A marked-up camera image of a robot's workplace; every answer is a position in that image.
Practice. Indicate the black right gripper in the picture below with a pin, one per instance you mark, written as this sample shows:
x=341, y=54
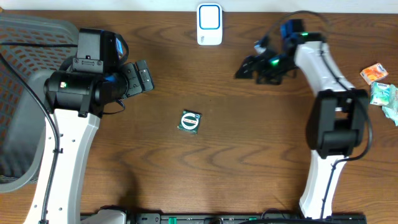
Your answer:
x=257, y=60

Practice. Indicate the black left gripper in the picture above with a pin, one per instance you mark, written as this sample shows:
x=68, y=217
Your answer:
x=133, y=76

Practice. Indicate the dark green small box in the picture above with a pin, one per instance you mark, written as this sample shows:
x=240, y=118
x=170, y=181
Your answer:
x=189, y=121

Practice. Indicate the orange tissue pack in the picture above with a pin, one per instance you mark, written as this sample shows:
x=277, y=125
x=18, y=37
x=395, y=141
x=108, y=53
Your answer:
x=374, y=73

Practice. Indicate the green tissue pack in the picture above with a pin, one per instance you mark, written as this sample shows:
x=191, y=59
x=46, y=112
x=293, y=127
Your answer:
x=380, y=93

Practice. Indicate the green wet wipes pack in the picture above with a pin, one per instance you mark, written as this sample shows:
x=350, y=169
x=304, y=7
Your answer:
x=390, y=110

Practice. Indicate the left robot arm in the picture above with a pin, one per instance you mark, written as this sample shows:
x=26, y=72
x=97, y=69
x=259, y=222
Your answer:
x=74, y=99

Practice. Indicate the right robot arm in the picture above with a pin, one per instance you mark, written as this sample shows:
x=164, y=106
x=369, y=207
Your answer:
x=338, y=129

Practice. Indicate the white barcode scanner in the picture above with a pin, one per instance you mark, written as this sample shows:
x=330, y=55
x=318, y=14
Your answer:
x=209, y=24

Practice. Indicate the grey plastic shopping basket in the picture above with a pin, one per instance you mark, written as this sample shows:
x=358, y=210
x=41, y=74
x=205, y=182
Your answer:
x=32, y=48

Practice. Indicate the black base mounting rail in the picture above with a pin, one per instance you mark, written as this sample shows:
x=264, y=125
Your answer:
x=272, y=217

